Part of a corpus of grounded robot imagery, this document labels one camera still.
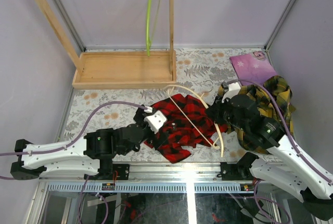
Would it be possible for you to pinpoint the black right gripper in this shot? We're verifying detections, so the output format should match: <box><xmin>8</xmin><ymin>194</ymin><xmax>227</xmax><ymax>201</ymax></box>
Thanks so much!
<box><xmin>204</xmin><ymin>94</ymin><xmax>248</xmax><ymax>132</ymax></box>

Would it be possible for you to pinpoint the red black plaid shirt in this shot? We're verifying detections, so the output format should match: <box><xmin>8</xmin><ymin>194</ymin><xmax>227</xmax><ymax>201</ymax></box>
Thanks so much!
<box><xmin>152</xmin><ymin>94</ymin><xmax>216</xmax><ymax>164</ymax></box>

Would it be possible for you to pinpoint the cream wooden hanger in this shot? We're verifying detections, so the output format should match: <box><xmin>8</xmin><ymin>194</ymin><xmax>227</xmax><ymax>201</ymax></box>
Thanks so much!
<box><xmin>163</xmin><ymin>84</ymin><xmax>224</xmax><ymax>157</ymax></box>

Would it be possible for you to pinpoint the yellow black plaid shirt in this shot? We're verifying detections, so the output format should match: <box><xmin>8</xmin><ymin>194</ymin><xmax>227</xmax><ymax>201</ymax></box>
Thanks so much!
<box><xmin>228</xmin><ymin>76</ymin><xmax>296</xmax><ymax>155</ymax></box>

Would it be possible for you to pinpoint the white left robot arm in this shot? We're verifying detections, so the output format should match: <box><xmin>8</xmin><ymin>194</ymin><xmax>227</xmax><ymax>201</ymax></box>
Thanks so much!
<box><xmin>10</xmin><ymin>106</ymin><xmax>155</xmax><ymax>180</ymax></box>

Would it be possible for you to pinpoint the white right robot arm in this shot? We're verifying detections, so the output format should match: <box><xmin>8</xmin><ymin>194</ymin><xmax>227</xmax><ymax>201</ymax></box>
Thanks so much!
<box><xmin>206</xmin><ymin>94</ymin><xmax>332</xmax><ymax>221</ymax></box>

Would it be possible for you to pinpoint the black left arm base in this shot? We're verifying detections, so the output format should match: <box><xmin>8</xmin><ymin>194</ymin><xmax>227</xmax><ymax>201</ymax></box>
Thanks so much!
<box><xmin>103</xmin><ymin>164</ymin><xmax>130</xmax><ymax>181</ymax></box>

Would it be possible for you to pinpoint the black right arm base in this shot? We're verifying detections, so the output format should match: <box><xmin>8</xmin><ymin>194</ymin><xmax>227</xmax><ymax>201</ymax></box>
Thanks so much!
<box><xmin>217</xmin><ymin>152</ymin><xmax>259</xmax><ymax>181</ymax></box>

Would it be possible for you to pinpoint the green hanger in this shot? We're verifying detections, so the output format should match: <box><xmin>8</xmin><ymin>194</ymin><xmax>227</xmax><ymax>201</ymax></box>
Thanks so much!
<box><xmin>145</xmin><ymin>0</ymin><xmax>161</xmax><ymax>57</ymax></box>

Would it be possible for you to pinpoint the wooden clothes rack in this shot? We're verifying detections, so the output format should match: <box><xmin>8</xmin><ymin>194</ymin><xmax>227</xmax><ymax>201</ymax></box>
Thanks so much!
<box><xmin>35</xmin><ymin>0</ymin><xmax>176</xmax><ymax>90</ymax></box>

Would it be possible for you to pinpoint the floral table mat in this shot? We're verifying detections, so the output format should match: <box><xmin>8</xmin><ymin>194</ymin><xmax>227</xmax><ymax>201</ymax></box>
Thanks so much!
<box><xmin>57</xmin><ymin>48</ymin><xmax>296</xmax><ymax>163</ymax></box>

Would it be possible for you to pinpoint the purple folded cloth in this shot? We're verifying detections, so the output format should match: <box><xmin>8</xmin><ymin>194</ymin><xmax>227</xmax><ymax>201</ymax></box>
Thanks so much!
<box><xmin>229</xmin><ymin>51</ymin><xmax>277</xmax><ymax>85</ymax></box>

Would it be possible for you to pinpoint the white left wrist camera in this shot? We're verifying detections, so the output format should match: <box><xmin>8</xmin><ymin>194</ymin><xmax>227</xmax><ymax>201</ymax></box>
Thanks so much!
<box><xmin>144</xmin><ymin>106</ymin><xmax>167</xmax><ymax>134</ymax></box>

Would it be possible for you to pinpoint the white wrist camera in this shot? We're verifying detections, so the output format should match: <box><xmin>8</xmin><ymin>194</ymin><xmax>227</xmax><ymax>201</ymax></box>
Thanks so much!
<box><xmin>144</xmin><ymin>106</ymin><xmax>167</xmax><ymax>134</ymax></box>
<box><xmin>222</xmin><ymin>82</ymin><xmax>241</xmax><ymax>103</ymax></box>

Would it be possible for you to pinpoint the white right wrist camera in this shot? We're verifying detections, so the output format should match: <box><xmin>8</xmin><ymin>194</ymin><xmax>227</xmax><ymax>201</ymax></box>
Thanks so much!
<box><xmin>222</xmin><ymin>82</ymin><xmax>241</xmax><ymax>103</ymax></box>

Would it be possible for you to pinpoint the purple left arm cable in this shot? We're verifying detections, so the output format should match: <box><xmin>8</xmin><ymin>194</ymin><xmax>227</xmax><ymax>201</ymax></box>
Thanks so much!
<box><xmin>0</xmin><ymin>101</ymin><xmax>153</xmax><ymax>224</ymax></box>

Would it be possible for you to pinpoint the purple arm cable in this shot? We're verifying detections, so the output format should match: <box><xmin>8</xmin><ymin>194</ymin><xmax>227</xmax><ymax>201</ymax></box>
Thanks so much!
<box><xmin>226</xmin><ymin>79</ymin><xmax>333</xmax><ymax>224</ymax></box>
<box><xmin>0</xmin><ymin>101</ymin><xmax>153</xmax><ymax>224</ymax></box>

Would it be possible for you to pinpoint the aluminium front rail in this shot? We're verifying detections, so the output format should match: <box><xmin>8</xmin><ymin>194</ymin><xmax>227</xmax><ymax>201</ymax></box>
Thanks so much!
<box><xmin>40</xmin><ymin>161</ymin><xmax>319</xmax><ymax>183</ymax></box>

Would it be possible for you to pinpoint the perforated cable duct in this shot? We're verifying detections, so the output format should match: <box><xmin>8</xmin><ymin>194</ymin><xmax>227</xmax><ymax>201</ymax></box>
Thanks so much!
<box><xmin>47</xmin><ymin>182</ymin><xmax>254</xmax><ymax>194</ymax></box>

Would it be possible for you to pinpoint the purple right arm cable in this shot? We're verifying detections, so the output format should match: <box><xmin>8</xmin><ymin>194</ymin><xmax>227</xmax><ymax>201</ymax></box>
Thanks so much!
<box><xmin>226</xmin><ymin>79</ymin><xmax>333</xmax><ymax>224</ymax></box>

